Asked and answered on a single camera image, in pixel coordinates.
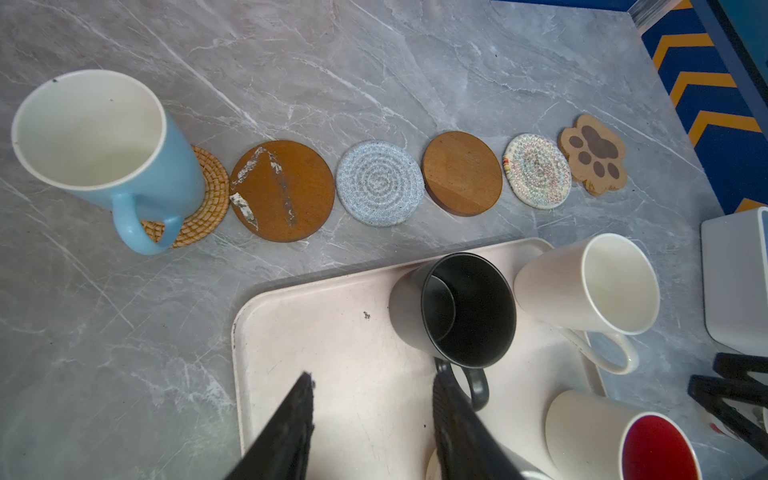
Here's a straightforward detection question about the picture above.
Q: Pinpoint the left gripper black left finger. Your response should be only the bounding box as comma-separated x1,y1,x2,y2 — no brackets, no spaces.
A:
226,372,314,479

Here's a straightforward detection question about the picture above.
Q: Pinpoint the white multicolour woven coaster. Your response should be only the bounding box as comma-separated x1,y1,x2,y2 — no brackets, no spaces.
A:
502,133,572,210

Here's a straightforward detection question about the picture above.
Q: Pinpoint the beige serving tray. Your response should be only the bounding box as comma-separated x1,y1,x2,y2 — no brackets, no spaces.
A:
232,263,604,479

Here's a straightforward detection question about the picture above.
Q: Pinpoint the rattan woven coaster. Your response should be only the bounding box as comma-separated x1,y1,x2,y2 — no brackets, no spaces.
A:
172,146,230,248

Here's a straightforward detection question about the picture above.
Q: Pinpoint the glossy dark brown coaster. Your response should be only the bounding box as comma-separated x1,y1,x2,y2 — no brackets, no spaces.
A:
230,140,335,243

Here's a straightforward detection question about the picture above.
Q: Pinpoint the blue grey woven coaster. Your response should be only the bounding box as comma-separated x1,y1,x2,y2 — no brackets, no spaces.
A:
335,140,425,227

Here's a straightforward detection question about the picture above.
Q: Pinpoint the black mug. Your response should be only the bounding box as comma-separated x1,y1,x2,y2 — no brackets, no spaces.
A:
388,252,517,411

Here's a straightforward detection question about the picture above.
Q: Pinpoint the red inside white mug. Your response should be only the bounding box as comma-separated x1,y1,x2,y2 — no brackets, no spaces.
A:
545,390,702,479

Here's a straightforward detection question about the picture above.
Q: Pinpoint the light blue mug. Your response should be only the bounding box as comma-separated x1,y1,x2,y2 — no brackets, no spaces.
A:
11,69,205,255

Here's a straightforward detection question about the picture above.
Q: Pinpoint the cork paw print coaster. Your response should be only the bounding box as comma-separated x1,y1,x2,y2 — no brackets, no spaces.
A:
558,114,628,196

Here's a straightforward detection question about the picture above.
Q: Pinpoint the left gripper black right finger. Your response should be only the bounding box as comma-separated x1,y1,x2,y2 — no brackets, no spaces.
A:
432,371,523,479

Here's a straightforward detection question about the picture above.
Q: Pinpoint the round wooden coaster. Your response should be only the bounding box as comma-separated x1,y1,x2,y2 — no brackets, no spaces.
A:
422,131,503,217

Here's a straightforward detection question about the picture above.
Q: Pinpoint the white tissue box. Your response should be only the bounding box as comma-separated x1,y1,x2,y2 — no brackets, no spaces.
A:
701,206,767,356

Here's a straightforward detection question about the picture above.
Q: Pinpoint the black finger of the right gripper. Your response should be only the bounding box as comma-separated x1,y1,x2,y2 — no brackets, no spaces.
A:
688,375,767,458
713,352,768,381

